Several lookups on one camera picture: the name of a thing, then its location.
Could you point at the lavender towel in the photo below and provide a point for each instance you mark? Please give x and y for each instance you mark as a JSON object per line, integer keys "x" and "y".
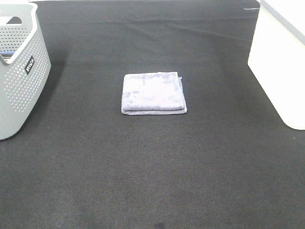
{"x": 158, "y": 93}

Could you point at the black table mat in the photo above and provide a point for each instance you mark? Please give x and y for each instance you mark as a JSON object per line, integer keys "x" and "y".
{"x": 80, "y": 163}

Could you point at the white plastic bin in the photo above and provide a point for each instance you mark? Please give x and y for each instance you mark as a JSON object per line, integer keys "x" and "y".
{"x": 277, "y": 57}

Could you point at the grey perforated laundry basket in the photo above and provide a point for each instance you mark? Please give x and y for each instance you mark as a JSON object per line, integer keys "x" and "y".
{"x": 23, "y": 75}

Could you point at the blue cloth in basket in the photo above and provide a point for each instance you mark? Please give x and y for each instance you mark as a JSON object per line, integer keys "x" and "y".
{"x": 6, "y": 54}

